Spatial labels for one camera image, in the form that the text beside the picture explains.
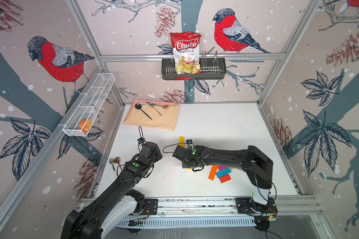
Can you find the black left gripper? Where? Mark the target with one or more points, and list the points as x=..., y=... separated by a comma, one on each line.
x=158, y=154

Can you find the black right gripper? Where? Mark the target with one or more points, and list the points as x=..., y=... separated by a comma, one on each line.
x=183, y=166

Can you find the yellow block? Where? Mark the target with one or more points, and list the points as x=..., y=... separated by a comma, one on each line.
x=181, y=141

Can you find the orange block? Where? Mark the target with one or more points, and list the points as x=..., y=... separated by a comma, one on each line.
x=213, y=172

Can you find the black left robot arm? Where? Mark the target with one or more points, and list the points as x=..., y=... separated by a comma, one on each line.
x=96, y=220

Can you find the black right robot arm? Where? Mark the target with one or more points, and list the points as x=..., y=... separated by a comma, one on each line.
x=257, y=165

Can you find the magenta block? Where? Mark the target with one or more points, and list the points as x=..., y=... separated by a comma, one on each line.
x=221, y=168

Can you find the teal long block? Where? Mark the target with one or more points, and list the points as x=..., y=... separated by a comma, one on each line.
x=224, y=172

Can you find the red block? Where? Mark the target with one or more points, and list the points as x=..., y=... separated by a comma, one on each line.
x=225, y=178

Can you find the beige folded cloth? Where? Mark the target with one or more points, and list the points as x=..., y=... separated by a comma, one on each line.
x=168, y=121

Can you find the orange item in white basket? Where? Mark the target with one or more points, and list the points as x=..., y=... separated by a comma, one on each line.
x=85, y=125

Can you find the red cassava chips bag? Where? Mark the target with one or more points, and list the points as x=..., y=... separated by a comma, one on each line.
x=186, y=52

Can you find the small wooden spoon by wall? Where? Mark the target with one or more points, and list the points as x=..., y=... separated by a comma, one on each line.
x=117, y=160

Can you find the small fork by wall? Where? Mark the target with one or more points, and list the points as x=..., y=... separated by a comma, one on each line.
x=111, y=162

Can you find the wooden handled spoon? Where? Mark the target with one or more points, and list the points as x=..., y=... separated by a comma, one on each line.
x=163, y=106

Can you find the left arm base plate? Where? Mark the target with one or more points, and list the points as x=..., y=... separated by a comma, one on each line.
x=149, y=207

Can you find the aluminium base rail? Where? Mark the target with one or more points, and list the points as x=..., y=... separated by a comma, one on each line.
x=207, y=212

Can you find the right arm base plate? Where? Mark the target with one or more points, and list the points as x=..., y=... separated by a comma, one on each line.
x=245, y=205

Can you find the white wire shelf basket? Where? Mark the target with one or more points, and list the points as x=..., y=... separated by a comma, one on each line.
x=91, y=104

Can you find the black wire basket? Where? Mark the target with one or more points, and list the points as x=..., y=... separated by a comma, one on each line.
x=206, y=68

